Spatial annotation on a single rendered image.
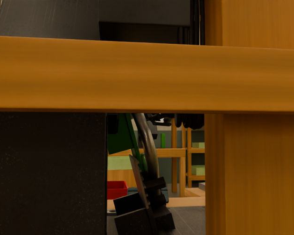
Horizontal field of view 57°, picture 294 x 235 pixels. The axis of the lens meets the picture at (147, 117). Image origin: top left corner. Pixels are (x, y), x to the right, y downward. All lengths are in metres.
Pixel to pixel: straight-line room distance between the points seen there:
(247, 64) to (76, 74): 0.23
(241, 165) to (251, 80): 0.13
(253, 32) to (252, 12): 0.03
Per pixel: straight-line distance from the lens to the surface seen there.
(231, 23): 0.47
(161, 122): 0.77
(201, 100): 0.37
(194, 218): 0.88
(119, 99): 0.35
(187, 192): 1.57
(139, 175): 0.66
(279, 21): 0.51
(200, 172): 6.18
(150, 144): 0.67
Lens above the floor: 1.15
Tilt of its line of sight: 4 degrees up
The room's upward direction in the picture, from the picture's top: straight up
